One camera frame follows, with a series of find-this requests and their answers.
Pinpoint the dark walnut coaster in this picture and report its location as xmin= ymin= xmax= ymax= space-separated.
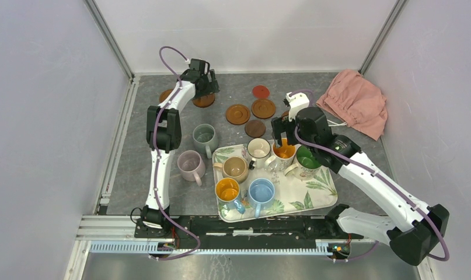
xmin=245 ymin=120 xmax=266 ymax=138

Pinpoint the red round coaster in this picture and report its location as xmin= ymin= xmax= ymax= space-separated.
xmin=252 ymin=85 xmax=270 ymax=99

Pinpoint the pink drawstring cloth bag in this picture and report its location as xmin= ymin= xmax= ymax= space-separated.
xmin=316 ymin=69 xmax=388 ymax=141

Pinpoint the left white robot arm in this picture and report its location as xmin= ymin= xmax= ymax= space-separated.
xmin=136 ymin=58 xmax=219 ymax=238

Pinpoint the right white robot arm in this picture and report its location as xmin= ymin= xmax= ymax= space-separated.
xmin=271 ymin=107 xmax=450 ymax=266

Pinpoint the clear glass cup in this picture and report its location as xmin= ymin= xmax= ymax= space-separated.
xmin=265 ymin=155 xmax=284 ymax=184

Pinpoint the cream enamel mug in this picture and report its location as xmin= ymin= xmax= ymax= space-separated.
xmin=246 ymin=138 xmax=271 ymax=170

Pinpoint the white mug orange inside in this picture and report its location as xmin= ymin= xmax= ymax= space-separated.
xmin=271 ymin=138 xmax=297 ymax=172

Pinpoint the white mug green inside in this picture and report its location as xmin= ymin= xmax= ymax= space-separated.
xmin=284 ymin=145 xmax=321 ymax=181

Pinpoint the beige ceramic mug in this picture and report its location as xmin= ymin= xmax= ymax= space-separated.
xmin=213 ymin=156 xmax=249 ymax=184

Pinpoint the grey green ribbed mug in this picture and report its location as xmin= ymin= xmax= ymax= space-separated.
xmin=193 ymin=124 xmax=219 ymax=159

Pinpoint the light blue mug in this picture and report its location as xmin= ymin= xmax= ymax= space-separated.
xmin=247 ymin=178 xmax=275 ymax=219

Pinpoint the leaf patterned serving tray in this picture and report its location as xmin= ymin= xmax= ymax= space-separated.
xmin=212 ymin=138 xmax=339 ymax=223

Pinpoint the pink ribbed mug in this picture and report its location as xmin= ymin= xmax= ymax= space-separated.
xmin=177 ymin=150 xmax=206 ymax=187

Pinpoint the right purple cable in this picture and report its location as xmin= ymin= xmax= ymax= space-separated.
xmin=289 ymin=89 xmax=451 ymax=264

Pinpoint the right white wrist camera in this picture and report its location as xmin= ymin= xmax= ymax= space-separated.
xmin=284 ymin=90 xmax=310 ymax=121

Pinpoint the orange inside blue handle mug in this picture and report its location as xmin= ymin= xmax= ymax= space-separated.
xmin=215 ymin=178 xmax=246 ymax=214

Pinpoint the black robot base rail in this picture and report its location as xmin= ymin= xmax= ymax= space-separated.
xmin=130 ymin=215 xmax=362 ymax=250

